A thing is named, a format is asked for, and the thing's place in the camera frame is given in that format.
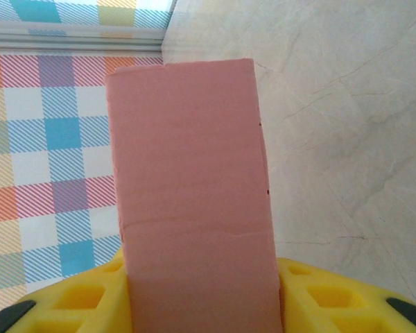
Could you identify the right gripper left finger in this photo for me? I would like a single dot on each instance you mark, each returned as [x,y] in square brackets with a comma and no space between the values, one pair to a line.
[114,312]

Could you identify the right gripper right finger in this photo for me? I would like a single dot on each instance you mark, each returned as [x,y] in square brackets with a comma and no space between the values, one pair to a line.
[298,312]

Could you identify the pink paper box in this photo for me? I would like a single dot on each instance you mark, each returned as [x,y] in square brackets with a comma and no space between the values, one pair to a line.
[194,173]

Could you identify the aluminium left corner post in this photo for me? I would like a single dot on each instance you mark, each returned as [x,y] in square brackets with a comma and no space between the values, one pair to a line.
[73,38]

